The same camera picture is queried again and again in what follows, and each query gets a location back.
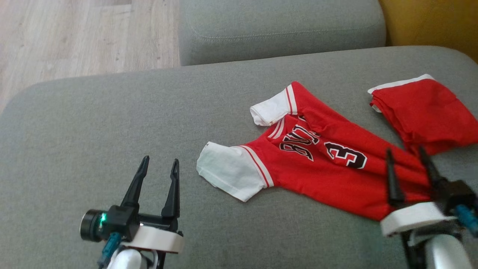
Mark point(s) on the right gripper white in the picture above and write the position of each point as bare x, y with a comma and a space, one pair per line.
414, 220

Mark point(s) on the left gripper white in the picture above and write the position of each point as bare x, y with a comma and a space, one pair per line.
157, 239

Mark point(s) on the red Bulls 23 jersey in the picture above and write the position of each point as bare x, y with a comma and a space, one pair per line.
317, 175

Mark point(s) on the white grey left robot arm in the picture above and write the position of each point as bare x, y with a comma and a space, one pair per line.
129, 259

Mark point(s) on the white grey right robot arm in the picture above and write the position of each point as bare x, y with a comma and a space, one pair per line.
448, 254

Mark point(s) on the large grey sofa seat cushion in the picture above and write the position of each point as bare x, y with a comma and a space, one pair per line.
112, 123

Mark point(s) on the grey sofa back cushion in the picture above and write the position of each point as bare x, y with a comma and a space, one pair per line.
280, 22

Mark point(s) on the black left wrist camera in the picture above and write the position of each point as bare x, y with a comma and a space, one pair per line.
121, 222

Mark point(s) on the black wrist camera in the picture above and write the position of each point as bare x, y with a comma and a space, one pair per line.
121, 222
455, 194

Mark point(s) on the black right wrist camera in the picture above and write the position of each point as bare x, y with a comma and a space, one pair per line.
455, 194

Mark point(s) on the teal left camera connector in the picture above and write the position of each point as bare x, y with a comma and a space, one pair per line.
112, 243

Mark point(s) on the teal camera connector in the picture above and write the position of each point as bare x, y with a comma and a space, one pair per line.
468, 220
112, 243

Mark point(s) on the teal right camera connector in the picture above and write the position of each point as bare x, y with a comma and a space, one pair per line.
468, 220

